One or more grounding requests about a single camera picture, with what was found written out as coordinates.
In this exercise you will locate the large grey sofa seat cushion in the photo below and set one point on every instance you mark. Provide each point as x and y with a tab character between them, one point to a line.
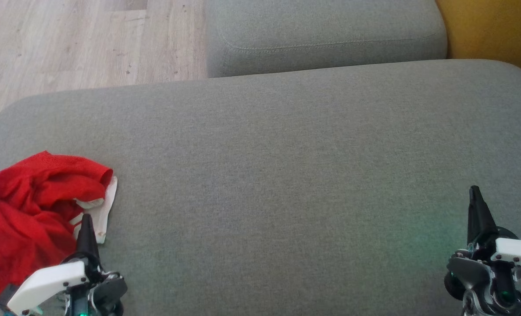
287	175

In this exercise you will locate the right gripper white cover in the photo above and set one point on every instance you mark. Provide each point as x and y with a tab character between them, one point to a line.
515	254

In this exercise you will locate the red basketball jersey white sleeves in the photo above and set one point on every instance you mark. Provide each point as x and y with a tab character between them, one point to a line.
15	245

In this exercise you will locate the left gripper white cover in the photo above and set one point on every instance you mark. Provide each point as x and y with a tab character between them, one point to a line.
50	281

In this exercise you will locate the small grey sofa cushion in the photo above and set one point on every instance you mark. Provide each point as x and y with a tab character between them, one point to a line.
322	30

